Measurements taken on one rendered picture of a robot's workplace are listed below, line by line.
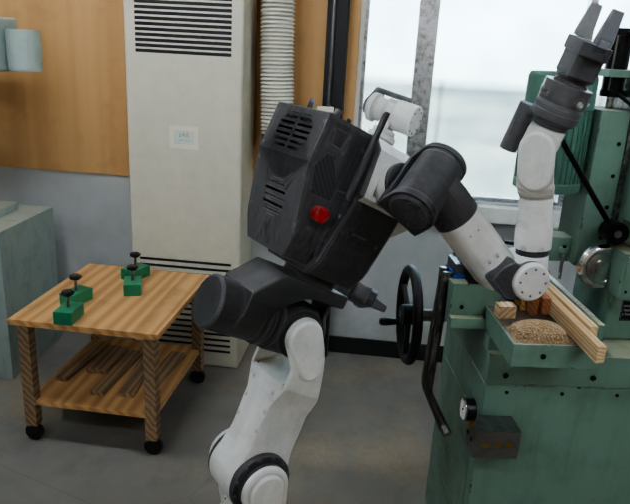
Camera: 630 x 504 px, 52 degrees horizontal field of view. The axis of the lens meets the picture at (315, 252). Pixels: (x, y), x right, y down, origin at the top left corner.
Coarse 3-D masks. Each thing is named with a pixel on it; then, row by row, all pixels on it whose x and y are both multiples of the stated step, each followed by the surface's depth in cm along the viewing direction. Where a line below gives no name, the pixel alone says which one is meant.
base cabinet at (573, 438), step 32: (448, 352) 210; (448, 384) 207; (480, 384) 175; (448, 416) 206; (512, 416) 175; (544, 416) 175; (576, 416) 175; (608, 416) 176; (448, 448) 204; (544, 448) 178; (576, 448) 179; (608, 448) 179; (448, 480) 202; (480, 480) 181; (512, 480) 181; (544, 480) 181; (576, 480) 182; (608, 480) 182
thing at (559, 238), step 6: (558, 234) 182; (564, 234) 182; (552, 240) 179; (558, 240) 179; (564, 240) 179; (570, 240) 179; (552, 246) 180; (558, 246) 180; (570, 246) 180; (552, 252) 180; (558, 252) 180; (552, 258) 181; (558, 258) 181; (564, 258) 181
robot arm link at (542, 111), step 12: (528, 108) 122; (540, 108) 119; (552, 108) 117; (516, 120) 123; (528, 120) 123; (540, 120) 120; (552, 120) 118; (564, 120) 118; (576, 120) 119; (516, 132) 124; (528, 132) 121; (552, 132) 120; (564, 132) 121; (504, 144) 126; (516, 144) 125
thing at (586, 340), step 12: (552, 300) 169; (552, 312) 168; (564, 312) 161; (564, 324) 161; (576, 324) 155; (576, 336) 154; (588, 336) 148; (588, 348) 148; (600, 348) 143; (600, 360) 144
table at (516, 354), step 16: (448, 320) 175; (464, 320) 173; (480, 320) 173; (496, 320) 165; (512, 320) 165; (496, 336) 164; (512, 352) 153; (528, 352) 153; (544, 352) 153; (560, 352) 153; (576, 352) 153; (576, 368) 154; (592, 368) 155
